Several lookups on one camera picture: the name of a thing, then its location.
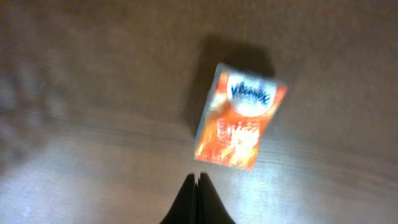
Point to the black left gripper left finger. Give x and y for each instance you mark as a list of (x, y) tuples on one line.
[(183, 209)]

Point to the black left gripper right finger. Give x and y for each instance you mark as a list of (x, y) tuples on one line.
[(210, 209)]

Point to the small orange box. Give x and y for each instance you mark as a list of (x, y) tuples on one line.
[(239, 107)]

